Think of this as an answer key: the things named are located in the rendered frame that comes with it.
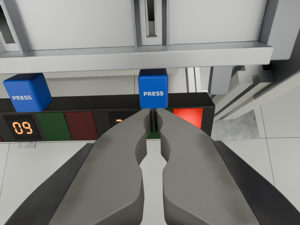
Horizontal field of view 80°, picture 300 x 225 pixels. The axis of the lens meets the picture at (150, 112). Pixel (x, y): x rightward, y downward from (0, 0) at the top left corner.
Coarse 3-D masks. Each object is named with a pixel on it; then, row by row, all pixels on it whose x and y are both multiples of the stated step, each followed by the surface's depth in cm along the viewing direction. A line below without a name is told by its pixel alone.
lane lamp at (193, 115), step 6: (186, 108) 18; (192, 108) 18; (198, 108) 18; (180, 114) 18; (186, 114) 18; (192, 114) 18; (198, 114) 18; (186, 120) 18; (192, 120) 18; (198, 120) 18; (198, 126) 19
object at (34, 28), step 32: (0, 0) 12; (32, 0) 13; (64, 0) 13; (96, 0) 12; (128, 0) 12; (160, 0) 12; (192, 0) 12; (224, 0) 12; (256, 0) 12; (0, 32) 14; (32, 32) 14; (64, 32) 14; (96, 32) 14; (128, 32) 13; (160, 32) 13; (192, 32) 13; (224, 32) 13; (256, 32) 13
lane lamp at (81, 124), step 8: (64, 112) 18; (72, 112) 18; (80, 112) 18; (88, 112) 18; (72, 120) 19; (80, 120) 19; (88, 120) 19; (72, 128) 19; (80, 128) 19; (88, 128) 19; (72, 136) 20; (80, 136) 20; (88, 136) 20; (96, 136) 20
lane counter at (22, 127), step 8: (8, 120) 19; (16, 120) 19; (24, 120) 19; (32, 120) 19; (16, 128) 19; (24, 128) 19; (32, 128) 19; (16, 136) 20; (24, 136) 20; (32, 136) 20; (40, 136) 20
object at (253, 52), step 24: (96, 48) 14; (120, 48) 14; (144, 48) 13; (168, 48) 13; (192, 48) 12; (216, 48) 12; (240, 48) 12; (264, 48) 12; (0, 72) 13; (24, 72) 13; (48, 72) 13
